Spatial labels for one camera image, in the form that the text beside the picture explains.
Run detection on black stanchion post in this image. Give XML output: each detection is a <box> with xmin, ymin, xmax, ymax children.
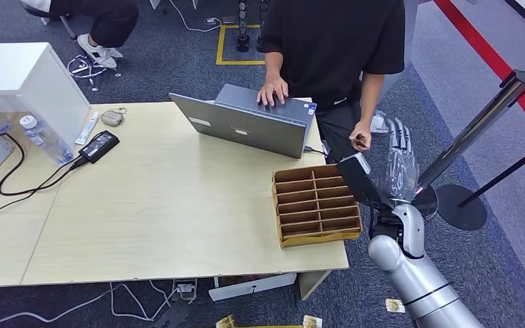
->
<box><xmin>434</xmin><ymin>141</ymin><xmax>525</xmax><ymax>232</ymax></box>

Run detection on grey open laptop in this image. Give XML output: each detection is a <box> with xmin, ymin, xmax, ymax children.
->
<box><xmin>168</xmin><ymin>84</ymin><xmax>318</xmax><ymax>160</ymax></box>

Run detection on clear plastic water bottle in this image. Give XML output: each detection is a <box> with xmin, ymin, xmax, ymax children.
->
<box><xmin>19</xmin><ymin>115</ymin><xmax>75</xmax><ymax>167</ymax></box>

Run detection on black power cable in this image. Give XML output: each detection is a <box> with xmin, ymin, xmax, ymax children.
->
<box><xmin>0</xmin><ymin>124</ymin><xmax>89</xmax><ymax>217</ymax></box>

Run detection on red barrier belt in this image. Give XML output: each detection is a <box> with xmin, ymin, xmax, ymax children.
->
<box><xmin>433</xmin><ymin>0</ymin><xmax>525</xmax><ymax>150</ymax></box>

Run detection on black stand leg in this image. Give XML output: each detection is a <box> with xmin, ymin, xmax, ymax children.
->
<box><xmin>236</xmin><ymin>0</ymin><xmax>250</xmax><ymax>53</ymax></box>
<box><xmin>256</xmin><ymin>0</ymin><xmax>269</xmax><ymax>53</ymax></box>

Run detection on seated person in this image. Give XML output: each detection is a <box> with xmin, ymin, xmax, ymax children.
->
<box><xmin>18</xmin><ymin>0</ymin><xmax>139</xmax><ymax>70</ymax></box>

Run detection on black power adapter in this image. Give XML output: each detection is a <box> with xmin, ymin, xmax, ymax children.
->
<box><xmin>78</xmin><ymin>131</ymin><xmax>121</xmax><ymax>165</ymax></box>

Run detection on chrome stanchion post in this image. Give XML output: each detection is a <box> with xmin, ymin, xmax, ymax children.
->
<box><xmin>409</xmin><ymin>70</ymin><xmax>525</xmax><ymax>223</ymax></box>

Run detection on chrome base stool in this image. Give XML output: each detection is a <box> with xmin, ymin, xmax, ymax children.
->
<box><xmin>22</xmin><ymin>3</ymin><xmax>122</xmax><ymax>94</ymax></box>

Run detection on yellow floor tape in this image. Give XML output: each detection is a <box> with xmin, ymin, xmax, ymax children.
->
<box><xmin>215</xmin><ymin>24</ymin><xmax>267</xmax><ymax>66</ymax></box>

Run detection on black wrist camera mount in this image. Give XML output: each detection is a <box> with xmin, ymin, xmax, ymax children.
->
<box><xmin>336</xmin><ymin>152</ymin><xmax>383</xmax><ymax>210</ymax></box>

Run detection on white cable with plug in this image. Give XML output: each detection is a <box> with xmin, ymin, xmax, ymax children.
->
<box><xmin>167</xmin><ymin>0</ymin><xmax>223</xmax><ymax>34</ymax></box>

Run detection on wooden table leg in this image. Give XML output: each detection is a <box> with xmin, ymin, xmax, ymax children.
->
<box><xmin>297</xmin><ymin>269</ymin><xmax>332</xmax><ymax>302</ymax></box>

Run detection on black flat panel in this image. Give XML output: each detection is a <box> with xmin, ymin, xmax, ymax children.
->
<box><xmin>146</xmin><ymin>299</ymin><xmax>192</xmax><ymax>328</ymax></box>

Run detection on white floor cables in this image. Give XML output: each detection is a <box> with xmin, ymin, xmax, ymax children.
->
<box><xmin>0</xmin><ymin>280</ymin><xmax>198</xmax><ymax>328</ymax></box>

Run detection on grey pouch with ring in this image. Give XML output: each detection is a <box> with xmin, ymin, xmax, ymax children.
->
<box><xmin>100</xmin><ymin>107</ymin><xmax>128</xmax><ymax>128</ymax></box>

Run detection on white power strip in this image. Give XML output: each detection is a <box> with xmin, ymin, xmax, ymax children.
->
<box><xmin>172</xmin><ymin>278</ymin><xmax>198</xmax><ymax>303</ymax></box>

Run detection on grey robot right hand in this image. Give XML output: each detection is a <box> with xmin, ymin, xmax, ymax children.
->
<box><xmin>377</xmin><ymin>118</ymin><xmax>420</xmax><ymax>204</ymax></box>

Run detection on white flat box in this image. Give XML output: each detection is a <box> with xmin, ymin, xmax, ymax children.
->
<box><xmin>208</xmin><ymin>273</ymin><xmax>298</xmax><ymax>303</ymax></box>

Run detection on person's right hand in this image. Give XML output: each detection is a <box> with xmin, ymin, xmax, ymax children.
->
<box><xmin>256</xmin><ymin>74</ymin><xmax>290</xmax><ymax>108</ymax></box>

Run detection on person's left hand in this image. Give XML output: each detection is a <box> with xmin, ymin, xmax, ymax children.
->
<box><xmin>348</xmin><ymin>121</ymin><xmax>373</xmax><ymax>152</ymax></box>

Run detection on cardboard slotted card organizer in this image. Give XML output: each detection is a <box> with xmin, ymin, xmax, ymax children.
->
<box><xmin>271</xmin><ymin>163</ymin><xmax>363</xmax><ymax>249</ymax></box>

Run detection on white cabinet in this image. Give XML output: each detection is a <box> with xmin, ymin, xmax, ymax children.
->
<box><xmin>0</xmin><ymin>42</ymin><xmax>92</xmax><ymax>150</ymax></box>

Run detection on white tube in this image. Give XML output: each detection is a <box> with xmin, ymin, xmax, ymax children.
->
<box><xmin>75</xmin><ymin>111</ymin><xmax>101</xmax><ymax>147</ymax></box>

